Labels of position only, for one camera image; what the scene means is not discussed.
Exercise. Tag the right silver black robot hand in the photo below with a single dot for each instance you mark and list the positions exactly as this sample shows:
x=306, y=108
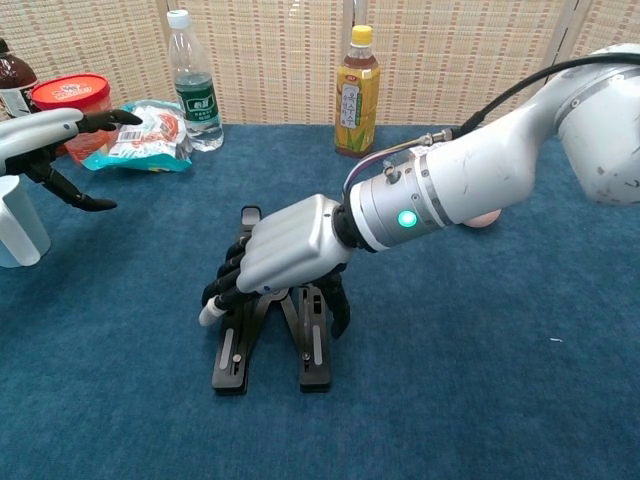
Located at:
x=290, y=245

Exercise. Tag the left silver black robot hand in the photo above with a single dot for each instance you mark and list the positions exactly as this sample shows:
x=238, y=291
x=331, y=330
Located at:
x=35, y=132

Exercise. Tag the black folding stand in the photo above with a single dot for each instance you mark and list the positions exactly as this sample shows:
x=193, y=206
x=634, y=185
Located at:
x=227, y=360

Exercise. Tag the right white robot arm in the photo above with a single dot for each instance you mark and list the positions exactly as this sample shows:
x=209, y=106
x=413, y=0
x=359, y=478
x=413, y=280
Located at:
x=490, y=165

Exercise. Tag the red instant noodle cup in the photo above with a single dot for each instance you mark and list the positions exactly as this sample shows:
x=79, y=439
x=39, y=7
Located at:
x=75, y=92

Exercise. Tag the dark sauce glass bottle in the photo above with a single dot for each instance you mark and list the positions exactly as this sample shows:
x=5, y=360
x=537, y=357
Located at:
x=15, y=75

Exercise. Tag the white measuring scoop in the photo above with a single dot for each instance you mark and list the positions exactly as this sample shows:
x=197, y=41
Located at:
x=17, y=230

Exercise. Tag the teal white snack bag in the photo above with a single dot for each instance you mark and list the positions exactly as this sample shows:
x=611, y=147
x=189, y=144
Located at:
x=150, y=140

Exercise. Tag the yellow tea drink bottle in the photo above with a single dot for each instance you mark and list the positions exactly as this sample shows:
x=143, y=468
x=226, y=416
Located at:
x=356, y=105

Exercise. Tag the clear green-label water bottle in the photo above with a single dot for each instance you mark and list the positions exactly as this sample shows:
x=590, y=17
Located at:
x=197, y=105

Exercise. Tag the woven bamboo folding screen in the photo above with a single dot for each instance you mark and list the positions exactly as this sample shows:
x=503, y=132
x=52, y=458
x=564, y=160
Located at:
x=265, y=60

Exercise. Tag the blue felt table mat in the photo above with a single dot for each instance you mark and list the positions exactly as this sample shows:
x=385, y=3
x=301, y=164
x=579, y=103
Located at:
x=150, y=375

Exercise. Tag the pink peach ball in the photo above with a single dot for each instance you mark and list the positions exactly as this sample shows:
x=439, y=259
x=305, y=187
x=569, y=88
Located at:
x=482, y=221

